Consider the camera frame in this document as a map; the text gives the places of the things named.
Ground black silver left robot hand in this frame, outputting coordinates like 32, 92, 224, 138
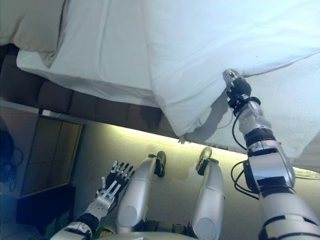
96, 160, 136, 205

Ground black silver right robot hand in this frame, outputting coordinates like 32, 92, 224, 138
222, 69, 252, 101

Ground white duvet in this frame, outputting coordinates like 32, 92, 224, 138
142, 0, 320, 141

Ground white fitted bed sheet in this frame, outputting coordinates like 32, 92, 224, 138
16, 0, 162, 109

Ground silver left robot leg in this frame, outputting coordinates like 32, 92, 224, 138
116, 153, 166, 235

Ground silver robot leg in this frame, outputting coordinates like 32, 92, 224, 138
189, 157, 226, 240
116, 153, 166, 235

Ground dark left robot foot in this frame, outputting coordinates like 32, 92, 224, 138
155, 150, 167, 178

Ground dark robot foot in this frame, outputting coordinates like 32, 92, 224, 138
196, 146, 213, 176
155, 150, 167, 178

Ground silver robot torso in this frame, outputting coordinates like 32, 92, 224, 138
109, 219, 201, 240

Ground wooden nightstand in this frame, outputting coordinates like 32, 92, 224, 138
0, 99, 85, 199

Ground dark right robot foot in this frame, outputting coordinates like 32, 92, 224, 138
196, 146, 213, 176

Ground silver right robot leg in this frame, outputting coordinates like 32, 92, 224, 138
189, 157, 226, 240

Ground printed paper sheet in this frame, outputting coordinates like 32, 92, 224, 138
292, 166, 320, 180

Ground beige pillow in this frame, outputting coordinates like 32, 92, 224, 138
0, 0, 69, 69

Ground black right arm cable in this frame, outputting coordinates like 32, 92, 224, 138
230, 109, 262, 201

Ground brown upholstered bed frame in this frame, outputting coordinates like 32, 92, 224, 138
0, 43, 181, 138

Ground black tangled cables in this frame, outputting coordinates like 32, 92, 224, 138
0, 122, 24, 194

